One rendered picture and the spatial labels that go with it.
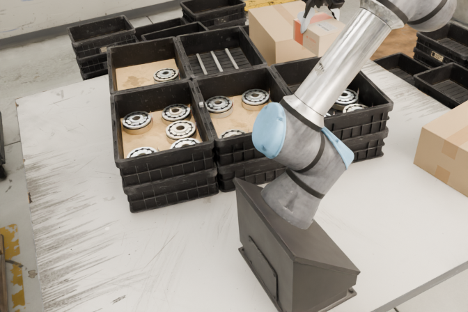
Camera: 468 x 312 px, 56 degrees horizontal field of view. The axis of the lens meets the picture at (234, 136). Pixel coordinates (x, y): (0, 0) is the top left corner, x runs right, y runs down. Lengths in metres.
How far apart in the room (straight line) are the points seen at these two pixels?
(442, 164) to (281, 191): 0.66
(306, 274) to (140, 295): 0.48
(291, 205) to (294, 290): 0.19
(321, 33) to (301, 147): 0.57
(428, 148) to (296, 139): 0.69
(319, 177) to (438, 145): 0.57
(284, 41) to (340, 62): 1.00
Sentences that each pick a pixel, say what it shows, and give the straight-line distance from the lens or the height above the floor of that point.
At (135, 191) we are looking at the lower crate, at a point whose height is 0.80.
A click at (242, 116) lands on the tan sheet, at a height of 0.83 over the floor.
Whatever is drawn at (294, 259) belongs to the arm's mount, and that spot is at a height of 0.98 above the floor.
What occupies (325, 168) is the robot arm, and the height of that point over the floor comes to 1.04.
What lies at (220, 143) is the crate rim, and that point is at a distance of 1.34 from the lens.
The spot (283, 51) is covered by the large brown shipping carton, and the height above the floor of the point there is 0.84.
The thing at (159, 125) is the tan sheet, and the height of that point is 0.83.
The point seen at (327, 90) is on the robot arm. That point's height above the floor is 1.23.
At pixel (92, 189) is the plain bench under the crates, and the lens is 1.62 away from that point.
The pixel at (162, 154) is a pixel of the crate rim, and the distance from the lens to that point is 1.32.
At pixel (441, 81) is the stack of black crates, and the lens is 2.82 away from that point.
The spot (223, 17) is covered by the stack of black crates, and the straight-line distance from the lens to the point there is 3.21.
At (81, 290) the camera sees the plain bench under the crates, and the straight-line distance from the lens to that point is 1.36.
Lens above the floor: 1.75
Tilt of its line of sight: 37 degrees down
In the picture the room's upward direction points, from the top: 5 degrees counter-clockwise
